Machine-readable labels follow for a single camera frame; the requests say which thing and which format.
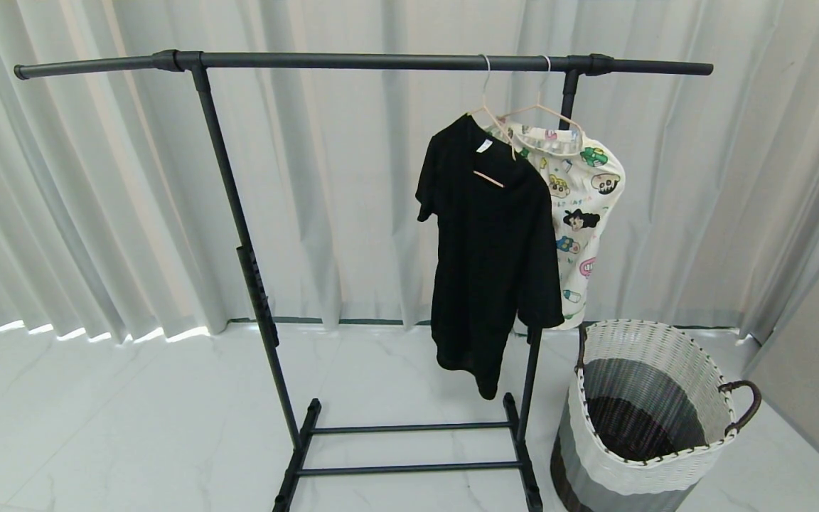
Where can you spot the black sleeveless shirt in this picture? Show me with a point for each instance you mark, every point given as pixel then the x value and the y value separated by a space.
pixel 488 270

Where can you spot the pink clothes hanger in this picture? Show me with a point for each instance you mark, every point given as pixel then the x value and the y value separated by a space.
pixel 548 110
pixel 495 128

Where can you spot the cream printed garment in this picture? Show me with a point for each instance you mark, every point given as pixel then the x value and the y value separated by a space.
pixel 591 192

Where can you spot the black clothes rack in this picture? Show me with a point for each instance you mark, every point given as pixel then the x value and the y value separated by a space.
pixel 381 61

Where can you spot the white laundry basket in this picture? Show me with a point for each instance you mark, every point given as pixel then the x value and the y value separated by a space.
pixel 651 341

